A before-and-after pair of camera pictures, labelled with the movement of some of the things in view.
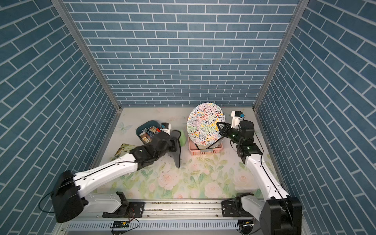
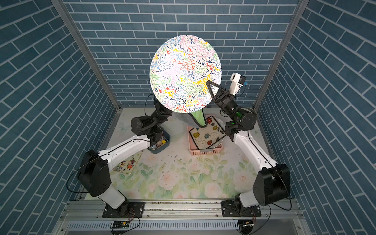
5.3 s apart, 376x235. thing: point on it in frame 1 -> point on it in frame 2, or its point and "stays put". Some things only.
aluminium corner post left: x=87 y=49 stays put
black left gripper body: x=172 y=147 -> x=157 y=115
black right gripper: x=223 y=132 -> x=224 y=102
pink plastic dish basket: x=194 y=151 stays put
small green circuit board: x=121 y=224 stays put
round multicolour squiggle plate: x=201 y=126 -> x=180 y=67
